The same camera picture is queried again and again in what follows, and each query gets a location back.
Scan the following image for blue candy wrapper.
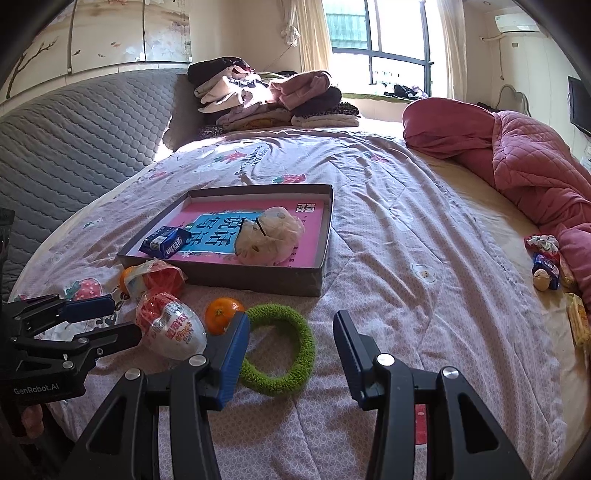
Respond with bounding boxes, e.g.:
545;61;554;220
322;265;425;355
531;252;561;274

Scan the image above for black flat television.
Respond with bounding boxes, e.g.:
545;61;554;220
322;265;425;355
568;76;591;137

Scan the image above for white curved chair back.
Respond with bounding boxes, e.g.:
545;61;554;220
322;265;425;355
498;83;533;117

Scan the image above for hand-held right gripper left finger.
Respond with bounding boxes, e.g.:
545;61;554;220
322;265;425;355
65;312;251;480

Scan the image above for grey cardboard box tray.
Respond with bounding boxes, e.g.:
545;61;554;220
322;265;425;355
116;184;334;297

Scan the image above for pile of folded clothes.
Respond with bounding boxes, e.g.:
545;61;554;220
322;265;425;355
187;56;361;136

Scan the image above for egg-shaped toy packet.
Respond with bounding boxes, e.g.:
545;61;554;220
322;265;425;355
135;292;208;361
127;259;188;302

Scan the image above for yellow snack packet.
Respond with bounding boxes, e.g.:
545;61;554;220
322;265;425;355
566;293;591;348

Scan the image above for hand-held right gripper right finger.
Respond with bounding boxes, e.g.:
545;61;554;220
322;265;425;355
333;310;532;480

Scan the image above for dark clothes on windowsill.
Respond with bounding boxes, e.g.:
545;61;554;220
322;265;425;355
383;84;428;99

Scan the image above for grey quilted headboard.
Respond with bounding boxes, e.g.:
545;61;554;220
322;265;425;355
0;69;204;282

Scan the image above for green fuzzy ring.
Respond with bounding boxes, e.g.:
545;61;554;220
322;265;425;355
238;303;317;397

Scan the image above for window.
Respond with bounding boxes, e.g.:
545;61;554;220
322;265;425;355
323;0;435;88

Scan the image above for strawberry print blanket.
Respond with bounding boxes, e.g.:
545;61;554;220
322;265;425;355
9;124;578;480

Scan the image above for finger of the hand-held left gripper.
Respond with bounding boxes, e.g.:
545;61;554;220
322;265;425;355
8;294;117;334
11;322;142;371

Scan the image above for cream plush drawstring pouch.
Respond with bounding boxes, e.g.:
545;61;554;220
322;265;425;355
233;207;304;267

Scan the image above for white air conditioner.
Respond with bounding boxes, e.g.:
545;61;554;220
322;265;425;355
494;14;541;34

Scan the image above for pink and blue book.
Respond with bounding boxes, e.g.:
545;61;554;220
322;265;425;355
139;194;327;269

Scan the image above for air conditioner pipe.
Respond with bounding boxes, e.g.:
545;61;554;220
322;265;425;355
479;34;507;88

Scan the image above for floral white wardrobe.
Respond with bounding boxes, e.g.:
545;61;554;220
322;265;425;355
0;0;192;106

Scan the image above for person's left hand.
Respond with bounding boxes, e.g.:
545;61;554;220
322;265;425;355
21;405;45;439

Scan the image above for beige bed sheet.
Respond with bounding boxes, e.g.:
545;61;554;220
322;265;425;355
360;115;591;462

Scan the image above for cream curtain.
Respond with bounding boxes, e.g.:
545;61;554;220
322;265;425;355
295;0;334;78
425;0;468;101

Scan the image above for red and white snack wrapper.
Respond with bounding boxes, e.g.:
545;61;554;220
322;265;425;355
525;234;561;254

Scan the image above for blue snack packet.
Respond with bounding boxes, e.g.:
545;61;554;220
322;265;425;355
139;226;192;260

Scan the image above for pink quilted duvet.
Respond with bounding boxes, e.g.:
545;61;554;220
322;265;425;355
402;98;591;319

